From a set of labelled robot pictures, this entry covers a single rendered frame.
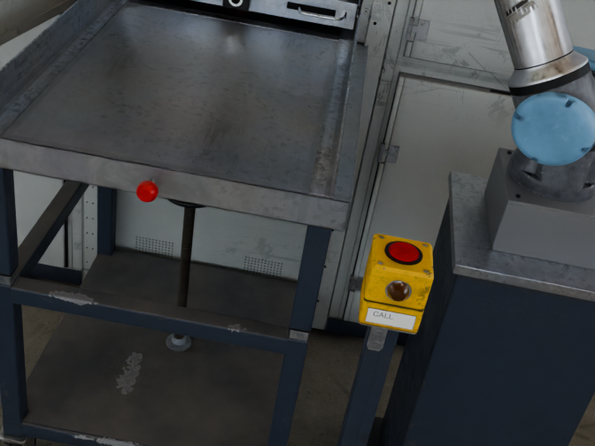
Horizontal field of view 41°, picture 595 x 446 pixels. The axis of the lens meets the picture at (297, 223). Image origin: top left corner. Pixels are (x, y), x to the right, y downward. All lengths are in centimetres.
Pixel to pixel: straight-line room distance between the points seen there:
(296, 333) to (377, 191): 65
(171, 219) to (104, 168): 87
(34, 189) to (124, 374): 61
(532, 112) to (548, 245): 29
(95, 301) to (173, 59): 50
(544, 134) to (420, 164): 78
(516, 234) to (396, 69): 63
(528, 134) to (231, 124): 51
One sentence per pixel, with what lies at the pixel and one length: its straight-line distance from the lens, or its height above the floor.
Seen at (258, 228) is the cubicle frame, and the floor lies 30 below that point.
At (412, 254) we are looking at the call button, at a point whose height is 91.
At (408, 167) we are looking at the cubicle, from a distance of 195.
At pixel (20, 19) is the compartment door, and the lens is 176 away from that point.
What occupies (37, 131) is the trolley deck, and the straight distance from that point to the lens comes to 134.
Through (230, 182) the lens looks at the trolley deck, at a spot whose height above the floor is 84.
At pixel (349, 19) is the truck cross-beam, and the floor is 89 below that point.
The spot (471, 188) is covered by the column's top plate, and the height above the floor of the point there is 75.
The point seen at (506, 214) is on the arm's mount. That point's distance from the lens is 135.
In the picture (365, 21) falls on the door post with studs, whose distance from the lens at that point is 183.
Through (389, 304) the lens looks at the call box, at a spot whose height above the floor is 84.
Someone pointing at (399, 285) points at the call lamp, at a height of 88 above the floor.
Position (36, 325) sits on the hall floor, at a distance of 223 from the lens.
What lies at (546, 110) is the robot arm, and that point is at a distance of 118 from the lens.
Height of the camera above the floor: 148
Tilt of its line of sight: 33 degrees down
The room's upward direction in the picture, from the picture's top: 10 degrees clockwise
